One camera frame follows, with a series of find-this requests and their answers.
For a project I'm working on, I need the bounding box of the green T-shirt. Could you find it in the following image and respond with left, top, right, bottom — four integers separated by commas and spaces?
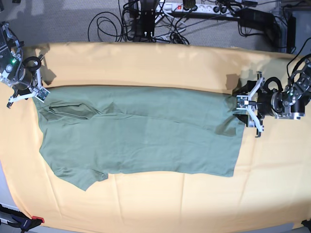
34, 86, 244, 190

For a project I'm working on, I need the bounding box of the blue orange clamp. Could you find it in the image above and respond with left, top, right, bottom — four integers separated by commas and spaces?
0, 205, 45, 233

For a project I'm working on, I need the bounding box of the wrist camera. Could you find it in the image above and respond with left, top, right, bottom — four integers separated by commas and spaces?
236, 95, 252, 110
35, 87, 50, 102

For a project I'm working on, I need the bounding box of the white power strip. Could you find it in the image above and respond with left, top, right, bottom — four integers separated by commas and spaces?
156, 1, 234, 19

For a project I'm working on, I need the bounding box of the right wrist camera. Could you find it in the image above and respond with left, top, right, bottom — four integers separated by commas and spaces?
35, 87, 50, 102

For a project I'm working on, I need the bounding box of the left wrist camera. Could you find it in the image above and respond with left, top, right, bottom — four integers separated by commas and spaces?
236, 95, 252, 110

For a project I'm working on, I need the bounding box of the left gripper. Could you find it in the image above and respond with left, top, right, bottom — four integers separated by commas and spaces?
233, 77, 284, 127

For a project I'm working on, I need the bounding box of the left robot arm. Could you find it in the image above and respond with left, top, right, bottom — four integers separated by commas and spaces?
250, 54, 311, 120

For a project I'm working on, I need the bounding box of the black corner clamp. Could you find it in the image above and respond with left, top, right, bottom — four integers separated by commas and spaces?
301, 220, 311, 232

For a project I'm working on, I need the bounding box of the black power adapter brick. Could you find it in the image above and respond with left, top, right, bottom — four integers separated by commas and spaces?
237, 8, 275, 29

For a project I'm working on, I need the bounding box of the yellow table cloth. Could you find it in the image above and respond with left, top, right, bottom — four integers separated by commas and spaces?
0, 43, 311, 233

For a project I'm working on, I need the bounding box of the black camera stand post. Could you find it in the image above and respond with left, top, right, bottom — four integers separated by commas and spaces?
136, 0, 159, 39

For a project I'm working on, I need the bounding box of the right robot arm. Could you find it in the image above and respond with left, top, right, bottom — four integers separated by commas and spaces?
0, 29, 243, 136

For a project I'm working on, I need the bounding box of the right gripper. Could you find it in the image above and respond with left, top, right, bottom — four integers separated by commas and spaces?
14, 57, 41, 96

